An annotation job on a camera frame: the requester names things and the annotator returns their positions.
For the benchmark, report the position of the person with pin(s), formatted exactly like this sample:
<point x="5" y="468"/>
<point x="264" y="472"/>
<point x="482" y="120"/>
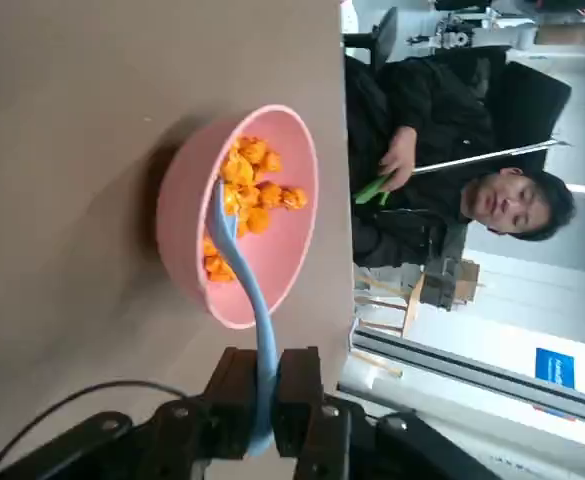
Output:
<point x="422" y="100"/>

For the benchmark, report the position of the wooden stand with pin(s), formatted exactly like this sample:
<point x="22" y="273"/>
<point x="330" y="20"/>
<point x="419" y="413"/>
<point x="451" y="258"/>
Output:
<point x="414" y="300"/>

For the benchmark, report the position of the blue plastic spoon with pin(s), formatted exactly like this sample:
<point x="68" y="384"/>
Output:
<point x="262" y="325"/>

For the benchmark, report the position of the grey aluminium frame rail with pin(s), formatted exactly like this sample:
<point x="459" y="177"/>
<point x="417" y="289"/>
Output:
<point x="472" y="365"/>

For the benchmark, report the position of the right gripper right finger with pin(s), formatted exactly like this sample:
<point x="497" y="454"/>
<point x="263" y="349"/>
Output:
<point x="302" y="400"/>

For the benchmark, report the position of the blue sign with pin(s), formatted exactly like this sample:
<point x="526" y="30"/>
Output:
<point x="554" y="367"/>

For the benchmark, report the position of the pink bowl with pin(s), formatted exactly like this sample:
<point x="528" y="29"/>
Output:
<point x="182" y="200"/>

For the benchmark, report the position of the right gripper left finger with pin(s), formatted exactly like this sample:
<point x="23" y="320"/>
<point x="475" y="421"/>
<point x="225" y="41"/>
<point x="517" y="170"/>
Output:
<point x="222" y="400"/>

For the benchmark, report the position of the green handheld tool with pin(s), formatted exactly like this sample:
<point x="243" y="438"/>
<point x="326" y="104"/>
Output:
<point x="372" y="192"/>

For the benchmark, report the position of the silver metal rod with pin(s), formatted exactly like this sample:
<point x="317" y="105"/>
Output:
<point x="472" y="160"/>

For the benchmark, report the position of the orange popcorn pile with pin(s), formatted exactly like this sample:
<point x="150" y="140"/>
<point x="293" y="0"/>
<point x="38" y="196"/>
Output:
<point x="252" y="170"/>

